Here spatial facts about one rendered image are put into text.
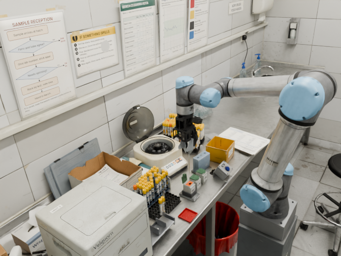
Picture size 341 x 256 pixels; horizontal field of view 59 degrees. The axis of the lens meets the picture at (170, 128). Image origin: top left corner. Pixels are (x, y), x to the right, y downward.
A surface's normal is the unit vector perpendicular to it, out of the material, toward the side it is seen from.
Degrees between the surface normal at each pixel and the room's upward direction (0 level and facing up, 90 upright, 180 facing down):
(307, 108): 80
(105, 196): 0
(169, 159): 90
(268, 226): 90
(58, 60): 94
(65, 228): 0
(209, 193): 0
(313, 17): 90
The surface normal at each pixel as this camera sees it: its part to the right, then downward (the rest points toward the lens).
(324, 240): -0.05, -0.89
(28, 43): 0.81, 0.30
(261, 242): -0.59, 0.40
